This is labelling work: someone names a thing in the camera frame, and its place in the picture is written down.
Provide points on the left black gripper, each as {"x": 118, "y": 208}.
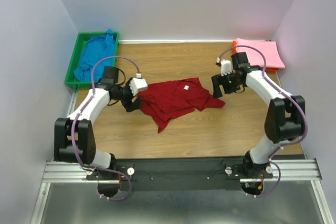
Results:
{"x": 128, "y": 99}

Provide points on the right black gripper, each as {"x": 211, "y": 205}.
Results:
{"x": 222, "y": 84}

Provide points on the red t-shirt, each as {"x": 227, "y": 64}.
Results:
{"x": 165, "y": 101}

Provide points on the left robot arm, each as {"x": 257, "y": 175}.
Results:
{"x": 74, "y": 140}

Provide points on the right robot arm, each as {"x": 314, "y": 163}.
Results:
{"x": 285, "y": 120}

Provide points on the orange folded t-shirt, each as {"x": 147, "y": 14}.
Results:
{"x": 267, "y": 47}

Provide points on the blue t-shirt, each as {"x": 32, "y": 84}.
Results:
{"x": 96, "y": 48}

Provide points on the green plastic bin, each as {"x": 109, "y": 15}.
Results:
{"x": 81, "y": 40}

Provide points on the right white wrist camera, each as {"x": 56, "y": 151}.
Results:
{"x": 225, "y": 66}

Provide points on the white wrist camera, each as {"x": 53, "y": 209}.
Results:
{"x": 137, "y": 85}
{"x": 225, "y": 66}

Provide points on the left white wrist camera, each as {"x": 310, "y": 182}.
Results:
{"x": 137, "y": 85}

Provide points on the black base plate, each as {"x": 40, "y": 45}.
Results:
{"x": 181, "y": 174}

